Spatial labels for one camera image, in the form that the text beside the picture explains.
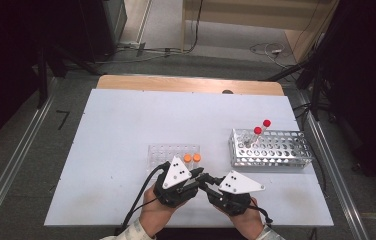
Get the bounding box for wooden table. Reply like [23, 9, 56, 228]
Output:
[95, 74, 285, 97]

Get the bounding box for aluminium floor rail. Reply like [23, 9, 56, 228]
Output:
[0, 76, 59, 240]
[297, 89, 370, 240]

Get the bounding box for wooden cabinet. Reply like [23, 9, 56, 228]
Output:
[182, 0, 340, 63]

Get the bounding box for red capped test tube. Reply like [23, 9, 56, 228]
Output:
[254, 119, 272, 141]
[244, 126, 264, 149]

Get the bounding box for white board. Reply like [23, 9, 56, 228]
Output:
[44, 88, 334, 228]

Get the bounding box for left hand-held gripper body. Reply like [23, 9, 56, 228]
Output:
[153, 155, 199, 208]

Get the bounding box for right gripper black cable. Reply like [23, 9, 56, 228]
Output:
[249, 204, 274, 225]

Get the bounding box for person's left hand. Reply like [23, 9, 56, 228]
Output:
[138, 183, 185, 238]

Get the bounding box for person's dark clothing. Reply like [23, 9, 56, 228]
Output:
[154, 227, 249, 240]

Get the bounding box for black metal stand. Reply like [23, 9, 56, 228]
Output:
[310, 66, 324, 122]
[35, 46, 49, 109]

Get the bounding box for black floor cables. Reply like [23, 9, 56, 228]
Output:
[292, 102, 314, 122]

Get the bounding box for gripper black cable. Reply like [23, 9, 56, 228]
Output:
[249, 204, 274, 225]
[120, 162, 171, 232]

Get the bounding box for person's right hand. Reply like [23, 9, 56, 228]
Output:
[227, 196, 266, 240]

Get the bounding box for white coiled cable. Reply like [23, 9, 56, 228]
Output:
[249, 41, 289, 68]

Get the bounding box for clear plastic tube rack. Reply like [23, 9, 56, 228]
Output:
[146, 143, 201, 182]

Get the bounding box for perforated metal tube rack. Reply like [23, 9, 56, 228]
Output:
[228, 128, 314, 169]

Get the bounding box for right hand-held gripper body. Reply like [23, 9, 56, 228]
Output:
[208, 170, 266, 217]

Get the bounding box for white power strip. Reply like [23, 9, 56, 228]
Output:
[117, 40, 141, 50]

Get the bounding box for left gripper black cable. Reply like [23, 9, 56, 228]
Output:
[120, 162, 171, 232]

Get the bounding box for black hanging cable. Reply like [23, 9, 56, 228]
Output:
[180, 0, 204, 54]

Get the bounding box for black cabinet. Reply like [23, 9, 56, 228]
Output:
[75, 0, 128, 63]

